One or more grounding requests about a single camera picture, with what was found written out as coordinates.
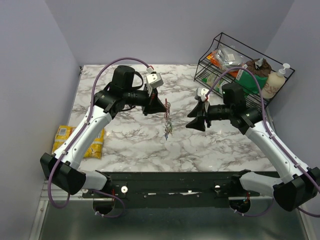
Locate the aluminium frame rail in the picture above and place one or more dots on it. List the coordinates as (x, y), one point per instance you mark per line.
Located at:
(57, 216)

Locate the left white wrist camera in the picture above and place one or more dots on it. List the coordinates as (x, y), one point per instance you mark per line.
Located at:
(153, 81)

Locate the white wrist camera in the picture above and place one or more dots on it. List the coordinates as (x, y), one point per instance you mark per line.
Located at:
(201, 94)
(153, 81)

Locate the keyring with keys red tag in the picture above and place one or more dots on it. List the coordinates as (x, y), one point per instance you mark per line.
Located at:
(168, 128)

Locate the green white snack packet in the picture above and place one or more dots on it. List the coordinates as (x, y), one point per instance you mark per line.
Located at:
(210, 80)

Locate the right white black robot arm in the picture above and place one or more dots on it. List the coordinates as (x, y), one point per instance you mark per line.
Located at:
(297, 182)

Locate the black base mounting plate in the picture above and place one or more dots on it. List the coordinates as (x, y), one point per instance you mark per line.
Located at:
(176, 189)

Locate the black wire rack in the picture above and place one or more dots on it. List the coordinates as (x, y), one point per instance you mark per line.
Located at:
(209, 69)

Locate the silver foil bag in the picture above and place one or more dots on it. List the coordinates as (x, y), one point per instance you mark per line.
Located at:
(228, 58)

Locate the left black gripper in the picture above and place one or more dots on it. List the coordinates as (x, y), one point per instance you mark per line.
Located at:
(154, 105)

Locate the white pump soap bottle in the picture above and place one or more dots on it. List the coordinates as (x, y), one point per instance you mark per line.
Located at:
(274, 82)

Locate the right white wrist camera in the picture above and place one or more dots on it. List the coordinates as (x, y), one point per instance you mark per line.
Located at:
(201, 94)

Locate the orange snack bag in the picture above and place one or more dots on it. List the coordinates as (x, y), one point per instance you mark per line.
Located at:
(212, 58)

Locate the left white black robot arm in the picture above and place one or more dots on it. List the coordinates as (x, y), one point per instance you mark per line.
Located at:
(61, 167)

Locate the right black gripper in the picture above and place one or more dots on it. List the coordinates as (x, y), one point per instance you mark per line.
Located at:
(198, 123)

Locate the green brown snack bag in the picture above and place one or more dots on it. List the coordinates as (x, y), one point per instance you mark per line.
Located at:
(260, 68)

